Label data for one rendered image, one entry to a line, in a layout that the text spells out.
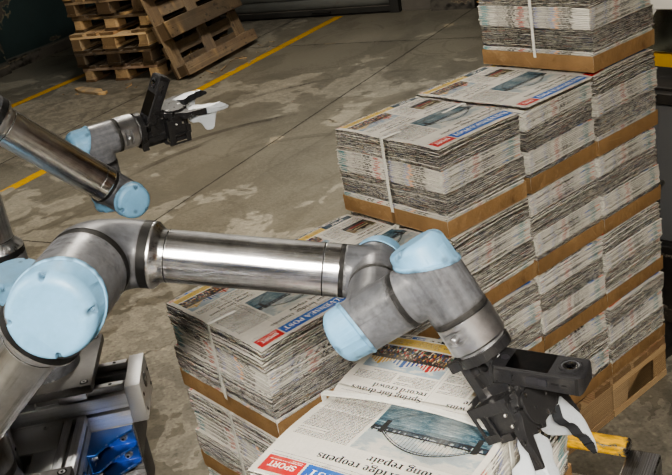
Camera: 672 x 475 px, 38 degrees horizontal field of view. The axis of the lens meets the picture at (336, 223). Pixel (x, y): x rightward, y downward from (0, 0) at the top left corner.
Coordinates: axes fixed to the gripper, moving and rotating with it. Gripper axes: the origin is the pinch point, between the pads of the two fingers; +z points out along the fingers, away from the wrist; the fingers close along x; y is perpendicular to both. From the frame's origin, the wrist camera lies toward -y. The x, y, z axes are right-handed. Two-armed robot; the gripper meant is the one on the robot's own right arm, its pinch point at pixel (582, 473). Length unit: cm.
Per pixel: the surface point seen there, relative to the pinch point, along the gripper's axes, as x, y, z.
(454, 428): 1.1, 12.6, -11.2
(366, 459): 11.3, 18.8, -15.2
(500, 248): -107, 66, -8
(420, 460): 8.8, 13.3, -11.8
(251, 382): -36, 89, -20
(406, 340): -16.4, 27.1, -19.9
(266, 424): -36, 91, -10
